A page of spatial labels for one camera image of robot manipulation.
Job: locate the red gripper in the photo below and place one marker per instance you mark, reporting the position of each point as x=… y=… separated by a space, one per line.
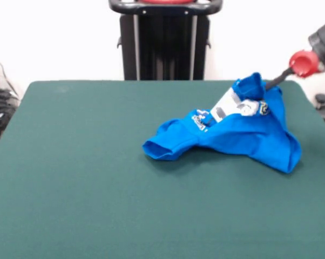
x=304 y=63

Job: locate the blue printed T-shirt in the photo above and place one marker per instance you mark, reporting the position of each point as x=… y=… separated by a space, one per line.
x=246 y=140

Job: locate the black office chair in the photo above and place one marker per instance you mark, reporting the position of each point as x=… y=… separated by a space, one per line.
x=322 y=98

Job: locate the dark green table cloth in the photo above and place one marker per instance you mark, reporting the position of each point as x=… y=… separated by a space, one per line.
x=97 y=189

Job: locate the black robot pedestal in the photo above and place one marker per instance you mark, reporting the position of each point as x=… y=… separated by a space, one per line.
x=165 y=48

